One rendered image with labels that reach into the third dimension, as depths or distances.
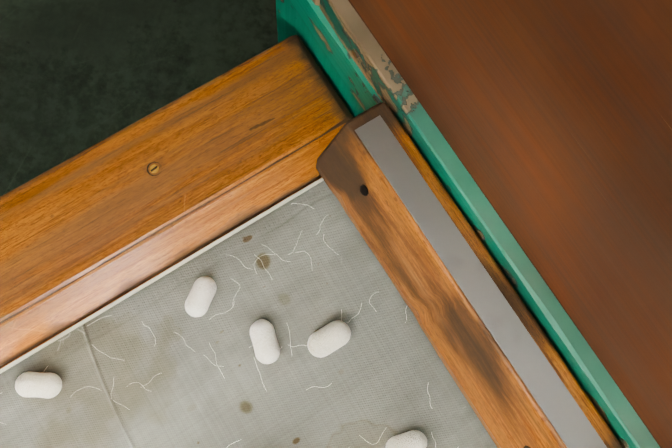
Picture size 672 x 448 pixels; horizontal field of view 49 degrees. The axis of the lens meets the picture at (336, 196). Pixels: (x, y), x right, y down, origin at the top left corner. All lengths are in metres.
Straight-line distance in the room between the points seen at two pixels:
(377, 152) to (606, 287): 0.18
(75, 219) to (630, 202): 0.43
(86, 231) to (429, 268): 0.28
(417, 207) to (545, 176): 0.12
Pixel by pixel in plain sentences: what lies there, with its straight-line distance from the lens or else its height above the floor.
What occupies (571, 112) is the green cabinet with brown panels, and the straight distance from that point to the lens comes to 0.37.
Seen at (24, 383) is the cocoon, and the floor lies 0.76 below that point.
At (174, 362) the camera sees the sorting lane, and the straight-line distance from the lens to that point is 0.62.
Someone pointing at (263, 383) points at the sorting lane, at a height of 0.74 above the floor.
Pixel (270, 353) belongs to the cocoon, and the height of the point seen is 0.76.
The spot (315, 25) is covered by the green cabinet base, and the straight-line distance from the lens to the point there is 0.61.
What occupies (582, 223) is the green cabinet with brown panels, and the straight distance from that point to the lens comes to 0.42.
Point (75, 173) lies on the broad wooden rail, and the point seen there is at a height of 0.76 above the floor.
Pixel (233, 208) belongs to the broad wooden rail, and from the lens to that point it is 0.62.
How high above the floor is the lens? 1.35
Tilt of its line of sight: 75 degrees down
